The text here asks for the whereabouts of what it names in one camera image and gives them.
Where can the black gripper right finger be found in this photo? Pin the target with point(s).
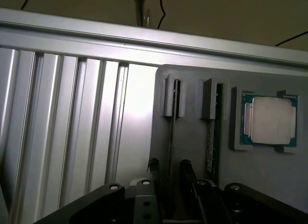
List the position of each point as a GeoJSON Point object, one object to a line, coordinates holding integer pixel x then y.
{"type": "Point", "coordinates": [240, 204]}

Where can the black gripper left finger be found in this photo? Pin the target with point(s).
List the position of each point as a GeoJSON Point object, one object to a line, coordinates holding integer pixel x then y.
{"type": "Point", "coordinates": [108, 200]}

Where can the RAM stick with white label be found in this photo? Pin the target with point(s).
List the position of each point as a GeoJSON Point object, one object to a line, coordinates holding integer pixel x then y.
{"type": "Point", "coordinates": [211, 147]}

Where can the grey fixture plate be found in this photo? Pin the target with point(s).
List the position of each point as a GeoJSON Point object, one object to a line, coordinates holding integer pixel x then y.
{"type": "Point", "coordinates": [190, 137]}

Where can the CPU with silver lid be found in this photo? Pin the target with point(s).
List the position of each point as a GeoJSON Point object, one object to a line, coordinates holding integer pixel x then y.
{"type": "Point", "coordinates": [269, 120]}

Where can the metal stand leg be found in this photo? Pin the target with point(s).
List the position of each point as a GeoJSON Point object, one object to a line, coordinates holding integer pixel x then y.
{"type": "Point", "coordinates": [140, 7]}

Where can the aluminium table edge rail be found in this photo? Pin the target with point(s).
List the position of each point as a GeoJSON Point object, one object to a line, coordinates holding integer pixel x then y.
{"type": "Point", "coordinates": [96, 36]}

